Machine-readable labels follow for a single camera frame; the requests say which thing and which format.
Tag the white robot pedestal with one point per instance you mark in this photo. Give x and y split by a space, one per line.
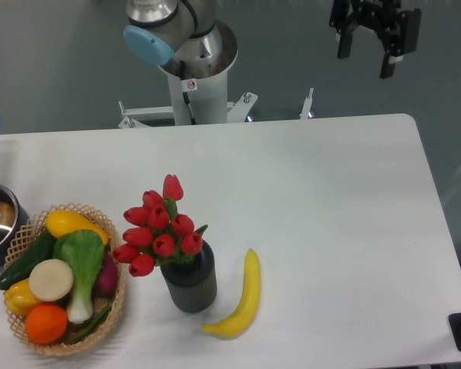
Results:
198 92

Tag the white metal base frame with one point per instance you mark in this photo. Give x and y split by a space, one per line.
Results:
237 111

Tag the yellow banana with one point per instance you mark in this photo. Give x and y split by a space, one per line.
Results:
243 315

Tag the green bok choy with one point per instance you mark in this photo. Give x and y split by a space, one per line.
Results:
83 252

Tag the green bean pod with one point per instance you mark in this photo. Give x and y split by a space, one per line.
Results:
91 326

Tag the dark grey ribbed vase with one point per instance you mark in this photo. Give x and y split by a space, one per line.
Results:
192 287

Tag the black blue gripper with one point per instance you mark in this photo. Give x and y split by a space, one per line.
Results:
399 29

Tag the woven wicker basket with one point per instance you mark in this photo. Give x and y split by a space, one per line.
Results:
24 238

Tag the red tulip bouquet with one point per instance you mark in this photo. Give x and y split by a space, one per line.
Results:
159 233

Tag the dark green cucumber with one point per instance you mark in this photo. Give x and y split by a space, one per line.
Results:
41 250

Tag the orange fruit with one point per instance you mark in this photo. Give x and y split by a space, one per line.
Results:
46 323

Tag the beige round bun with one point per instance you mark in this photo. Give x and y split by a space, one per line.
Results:
51 280

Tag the purple sweet potato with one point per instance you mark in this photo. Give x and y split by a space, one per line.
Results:
107 279

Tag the yellow squash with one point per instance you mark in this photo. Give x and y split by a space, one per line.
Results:
63 222

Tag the yellow bell pepper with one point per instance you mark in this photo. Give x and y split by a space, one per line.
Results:
19 298

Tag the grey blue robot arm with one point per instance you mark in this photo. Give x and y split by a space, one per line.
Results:
186 40

